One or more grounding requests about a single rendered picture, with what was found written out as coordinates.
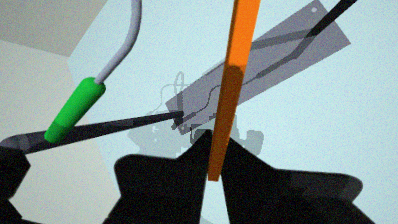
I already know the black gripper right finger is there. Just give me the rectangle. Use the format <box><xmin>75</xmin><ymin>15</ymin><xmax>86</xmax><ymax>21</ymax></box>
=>
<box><xmin>221</xmin><ymin>137</ymin><xmax>363</xmax><ymax>224</ymax></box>

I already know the orange handle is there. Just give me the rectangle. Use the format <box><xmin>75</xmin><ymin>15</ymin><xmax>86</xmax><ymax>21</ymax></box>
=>
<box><xmin>208</xmin><ymin>0</ymin><xmax>261</xmax><ymax>182</ymax></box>

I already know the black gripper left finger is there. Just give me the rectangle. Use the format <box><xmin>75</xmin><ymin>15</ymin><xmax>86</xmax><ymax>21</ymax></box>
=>
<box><xmin>114</xmin><ymin>129</ymin><xmax>212</xmax><ymax>224</ymax></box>

